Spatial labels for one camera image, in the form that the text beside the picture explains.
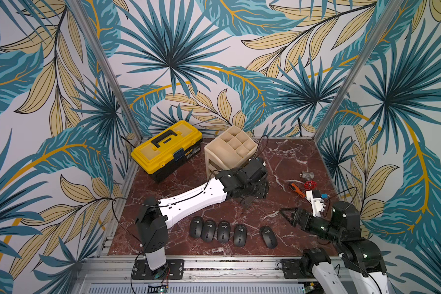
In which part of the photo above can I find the orange handle screwdriver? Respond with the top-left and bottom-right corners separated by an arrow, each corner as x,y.
288,182 -> 306,198

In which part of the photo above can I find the beige drawer organizer cabinet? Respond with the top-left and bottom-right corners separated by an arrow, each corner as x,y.
204,126 -> 258,180

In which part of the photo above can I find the red handle metal valve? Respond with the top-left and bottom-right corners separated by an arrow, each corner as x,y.
301,171 -> 317,191

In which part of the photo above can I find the black computer mouse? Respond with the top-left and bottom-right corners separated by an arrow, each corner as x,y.
260,225 -> 278,249
189,216 -> 204,239
217,220 -> 231,244
233,224 -> 247,247
201,220 -> 216,243

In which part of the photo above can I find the yellow black toolbox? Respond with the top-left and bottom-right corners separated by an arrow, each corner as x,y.
131,120 -> 203,183

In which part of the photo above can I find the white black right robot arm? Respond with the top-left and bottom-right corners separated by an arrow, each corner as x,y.
280,201 -> 391,294

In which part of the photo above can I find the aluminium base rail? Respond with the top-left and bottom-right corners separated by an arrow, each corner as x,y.
70,255 -> 390,294

